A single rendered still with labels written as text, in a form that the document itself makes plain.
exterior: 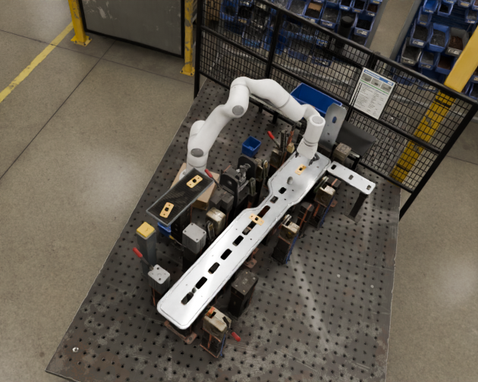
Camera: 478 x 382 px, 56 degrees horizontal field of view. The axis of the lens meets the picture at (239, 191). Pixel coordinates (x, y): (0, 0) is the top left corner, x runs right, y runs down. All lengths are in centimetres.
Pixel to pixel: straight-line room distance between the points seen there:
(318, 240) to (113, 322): 127
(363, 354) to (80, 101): 334
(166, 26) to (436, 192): 298
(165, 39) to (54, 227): 220
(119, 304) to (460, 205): 309
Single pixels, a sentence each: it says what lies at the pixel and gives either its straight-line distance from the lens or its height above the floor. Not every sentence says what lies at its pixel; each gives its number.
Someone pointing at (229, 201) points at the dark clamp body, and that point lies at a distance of 237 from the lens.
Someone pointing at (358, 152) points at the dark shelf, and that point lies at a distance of 287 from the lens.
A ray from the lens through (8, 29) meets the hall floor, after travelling 563.
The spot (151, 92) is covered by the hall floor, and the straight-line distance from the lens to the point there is 460.
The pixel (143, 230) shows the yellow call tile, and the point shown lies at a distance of 217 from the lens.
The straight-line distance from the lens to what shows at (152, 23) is 473.
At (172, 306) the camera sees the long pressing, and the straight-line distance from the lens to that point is 216.
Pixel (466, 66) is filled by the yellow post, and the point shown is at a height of 169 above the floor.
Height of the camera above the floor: 299
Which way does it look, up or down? 52 degrees down
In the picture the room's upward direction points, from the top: 10 degrees clockwise
